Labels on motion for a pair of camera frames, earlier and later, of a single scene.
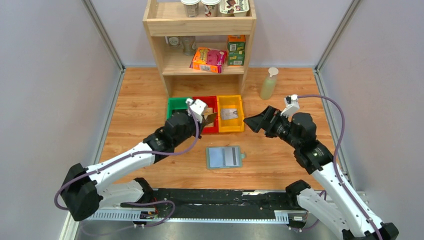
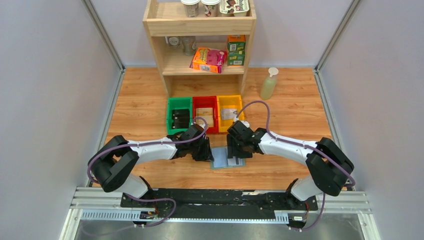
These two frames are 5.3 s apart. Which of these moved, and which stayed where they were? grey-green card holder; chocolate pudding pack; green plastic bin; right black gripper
Moved: right black gripper
Stayed: chocolate pudding pack; green plastic bin; grey-green card holder
